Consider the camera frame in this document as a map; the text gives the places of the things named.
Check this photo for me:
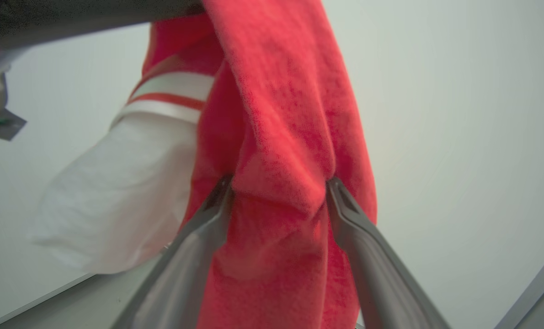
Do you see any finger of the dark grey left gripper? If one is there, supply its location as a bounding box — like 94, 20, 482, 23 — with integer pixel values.
0, 0, 205, 50

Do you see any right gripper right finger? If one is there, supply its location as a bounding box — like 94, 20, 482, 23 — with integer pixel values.
326, 177, 452, 329

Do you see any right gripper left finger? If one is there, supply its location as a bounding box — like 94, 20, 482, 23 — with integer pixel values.
110, 175, 235, 329

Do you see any white garment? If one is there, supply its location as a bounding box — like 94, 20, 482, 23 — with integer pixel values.
27, 112, 200, 276

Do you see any red basketball jersey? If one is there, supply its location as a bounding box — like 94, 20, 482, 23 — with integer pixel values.
112, 0, 379, 329

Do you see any grey partition corner post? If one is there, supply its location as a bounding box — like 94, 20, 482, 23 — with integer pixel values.
495, 238, 544, 329

